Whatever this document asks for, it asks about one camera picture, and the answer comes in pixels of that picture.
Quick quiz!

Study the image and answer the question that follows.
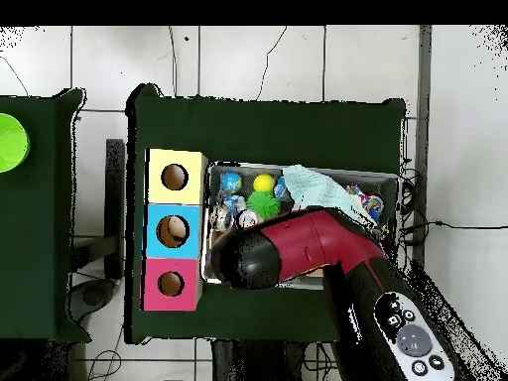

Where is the wooden three-hole box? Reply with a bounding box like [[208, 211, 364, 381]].
[[142, 148, 208, 313]]

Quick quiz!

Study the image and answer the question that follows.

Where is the dark green side tablecloth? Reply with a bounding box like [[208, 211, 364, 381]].
[[0, 87, 92, 344]]

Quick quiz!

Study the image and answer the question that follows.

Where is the grey stand base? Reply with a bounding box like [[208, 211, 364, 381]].
[[68, 277, 118, 322]]

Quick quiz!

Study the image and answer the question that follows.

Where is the lime green bowl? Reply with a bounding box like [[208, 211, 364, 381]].
[[0, 112, 32, 174]]

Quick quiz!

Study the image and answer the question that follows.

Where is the mint waffle cloth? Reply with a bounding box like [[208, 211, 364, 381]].
[[282, 164, 374, 225]]

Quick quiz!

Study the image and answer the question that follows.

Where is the black flat panel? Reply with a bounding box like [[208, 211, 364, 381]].
[[104, 138, 126, 279]]

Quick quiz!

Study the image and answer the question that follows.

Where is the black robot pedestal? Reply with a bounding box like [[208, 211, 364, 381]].
[[211, 338, 307, 381]]

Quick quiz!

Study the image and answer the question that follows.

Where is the green spiky ball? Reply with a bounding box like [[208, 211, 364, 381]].
[[246, 190, 282, 220]]

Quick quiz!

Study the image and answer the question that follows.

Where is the blue globe ball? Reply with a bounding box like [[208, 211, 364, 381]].
[[219, 171, 243, 194]]

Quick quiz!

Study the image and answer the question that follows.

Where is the black power cable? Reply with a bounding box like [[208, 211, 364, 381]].
[[400, 220, 508, 231]]

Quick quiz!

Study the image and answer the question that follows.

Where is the yellow ball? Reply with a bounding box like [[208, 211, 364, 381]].
[[252, 173, 276, 193]]

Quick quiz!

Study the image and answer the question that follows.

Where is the shallow mesh bin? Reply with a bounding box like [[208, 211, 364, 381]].
[[200, 160, 400, 293]]

